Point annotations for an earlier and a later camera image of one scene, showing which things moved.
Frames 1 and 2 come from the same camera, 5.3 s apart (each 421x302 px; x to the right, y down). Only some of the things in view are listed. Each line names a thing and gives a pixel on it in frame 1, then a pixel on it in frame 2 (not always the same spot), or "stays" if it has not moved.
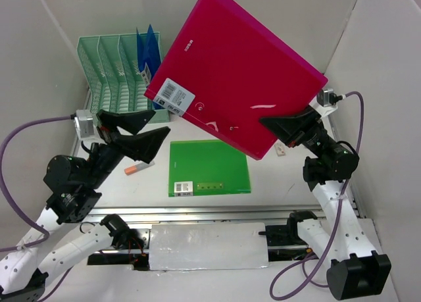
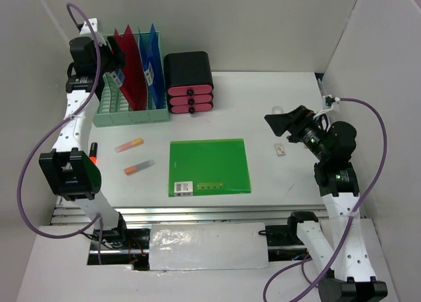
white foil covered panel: [211, 246] stays
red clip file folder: [225, 72] → [134, 91]
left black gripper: [142, 145] → [118, 60]
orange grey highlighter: [131, 170] stays
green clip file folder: [204, 168] stays
